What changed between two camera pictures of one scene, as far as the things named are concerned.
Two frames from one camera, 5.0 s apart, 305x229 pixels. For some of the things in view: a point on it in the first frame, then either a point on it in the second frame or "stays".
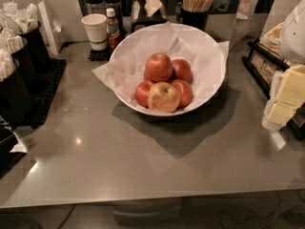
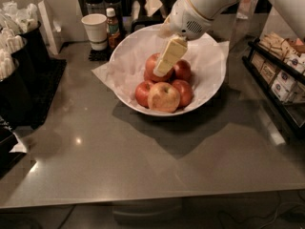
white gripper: x=294 y=35 -> x=185 y=19
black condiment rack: x=261 y=65 stays
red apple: x=158 y=67 stays
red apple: x=141 y=93 stays
